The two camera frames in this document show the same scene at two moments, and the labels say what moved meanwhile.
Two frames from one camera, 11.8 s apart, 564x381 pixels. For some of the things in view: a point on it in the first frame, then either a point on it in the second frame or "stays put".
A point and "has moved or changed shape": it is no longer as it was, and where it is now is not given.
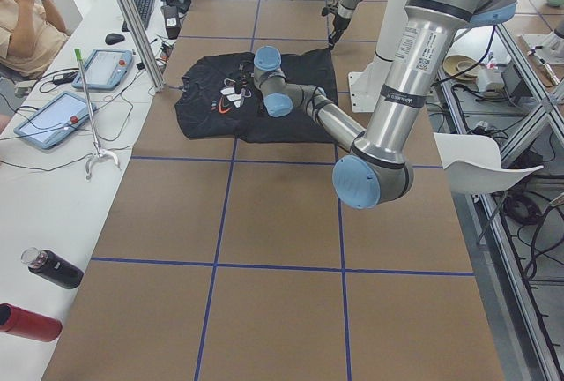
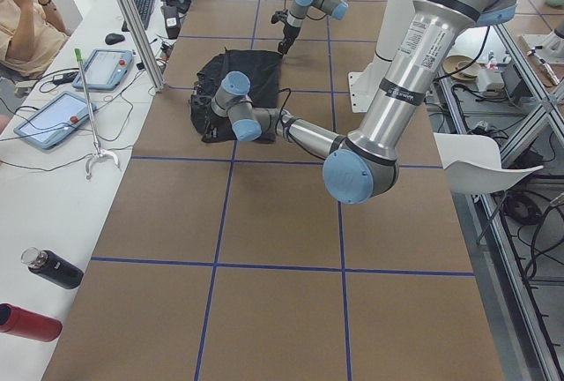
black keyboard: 144,1 stays put
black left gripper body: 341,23 -> 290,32
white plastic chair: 473,164 stays put
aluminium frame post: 125,2 stays put
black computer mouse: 114,38 stays put
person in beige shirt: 31,34 stays put
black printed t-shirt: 219,98 has moved or changed shape
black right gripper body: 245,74 -> 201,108
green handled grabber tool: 99,152 stays put
